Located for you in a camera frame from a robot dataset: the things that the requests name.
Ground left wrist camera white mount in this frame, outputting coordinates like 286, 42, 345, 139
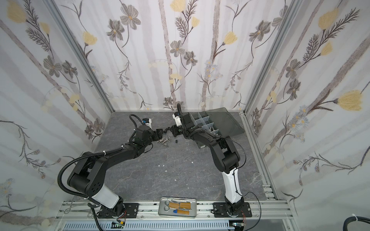
142, 118, 152, 129

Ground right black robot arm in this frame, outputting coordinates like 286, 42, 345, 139
171, 103, 245, 217

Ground aluminium frame rail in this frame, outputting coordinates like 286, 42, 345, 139
54, 200, 294, 221

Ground grey compartment organizer box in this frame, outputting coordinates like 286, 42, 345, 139
190, 107, 245, 137

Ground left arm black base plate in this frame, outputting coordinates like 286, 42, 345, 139
97, 202, 139, 218

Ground silver wing nut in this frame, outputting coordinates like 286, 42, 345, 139
158, 138, 168, 147

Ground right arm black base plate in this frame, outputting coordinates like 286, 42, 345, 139
211, 202, 252, 218

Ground white slotted cable duct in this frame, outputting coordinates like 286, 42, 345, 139
63, 220, 235, 231

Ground metal tray with tools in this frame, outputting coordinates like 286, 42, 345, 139
158, 197, 197, 218

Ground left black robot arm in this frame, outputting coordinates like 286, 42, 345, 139
57, 125, 168, 218

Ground black corrugated cable conduit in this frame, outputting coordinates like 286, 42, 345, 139
57, 147, 125, 200

